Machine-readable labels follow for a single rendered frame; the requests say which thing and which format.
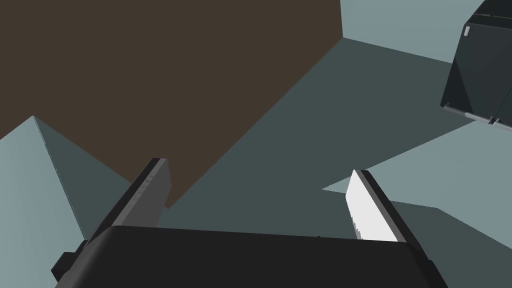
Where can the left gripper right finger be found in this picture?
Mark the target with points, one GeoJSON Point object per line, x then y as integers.
{"type": "Point", "coordinates": [372, 212]}

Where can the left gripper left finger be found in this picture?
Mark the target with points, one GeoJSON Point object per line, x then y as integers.
{"type": "Point", "coordinates": [140, 200]}

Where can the dark grey cabinet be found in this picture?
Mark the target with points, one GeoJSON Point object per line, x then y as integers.
{"type": "Point", "coordinates": [480, 68]}

